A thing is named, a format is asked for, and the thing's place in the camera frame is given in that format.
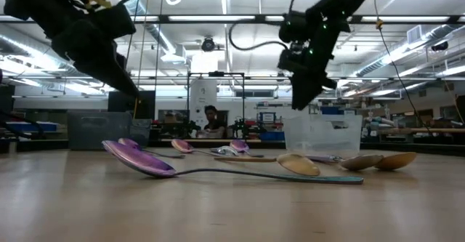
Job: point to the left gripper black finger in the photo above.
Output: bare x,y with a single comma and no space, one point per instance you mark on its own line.
98,67
116,62

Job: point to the clear plastic bin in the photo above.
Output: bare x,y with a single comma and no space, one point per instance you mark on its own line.
323,133

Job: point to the iridescent purple teal spoon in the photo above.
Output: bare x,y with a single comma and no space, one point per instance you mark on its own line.
181,145
127,142
145,164
239,145

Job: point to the blue storage bin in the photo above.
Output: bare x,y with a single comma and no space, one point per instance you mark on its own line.
272,136

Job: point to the person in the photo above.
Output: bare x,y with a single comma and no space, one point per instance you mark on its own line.
214,125

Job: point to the yellow tape tag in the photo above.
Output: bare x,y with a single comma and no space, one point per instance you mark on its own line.
96,2

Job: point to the black background robot arm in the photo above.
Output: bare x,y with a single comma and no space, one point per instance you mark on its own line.
239,127
181,129

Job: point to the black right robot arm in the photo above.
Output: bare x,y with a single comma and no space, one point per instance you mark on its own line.
338,6

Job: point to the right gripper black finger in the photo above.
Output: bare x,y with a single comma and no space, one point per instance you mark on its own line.
314,87
299,91

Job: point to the black background station frame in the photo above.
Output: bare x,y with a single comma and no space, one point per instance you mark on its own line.
216,74

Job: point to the dark grey plastic bin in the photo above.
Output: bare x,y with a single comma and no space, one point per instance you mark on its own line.
98,131

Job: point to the silver ventilation duct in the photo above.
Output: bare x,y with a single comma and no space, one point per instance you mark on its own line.
399,51

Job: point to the black overhead camera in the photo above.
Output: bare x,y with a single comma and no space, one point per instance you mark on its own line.
208,44

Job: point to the blue flat tray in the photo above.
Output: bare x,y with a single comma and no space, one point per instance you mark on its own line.
32,126

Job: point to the gold spoon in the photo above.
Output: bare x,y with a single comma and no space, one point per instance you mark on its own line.
397,161
299,165

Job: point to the black aluminium table frame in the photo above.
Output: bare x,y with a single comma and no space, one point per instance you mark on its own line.
272,144

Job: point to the white sign blue frame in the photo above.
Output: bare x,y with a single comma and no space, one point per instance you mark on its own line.
267,117

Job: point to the black square panel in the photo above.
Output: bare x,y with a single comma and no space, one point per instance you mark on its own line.
145,105

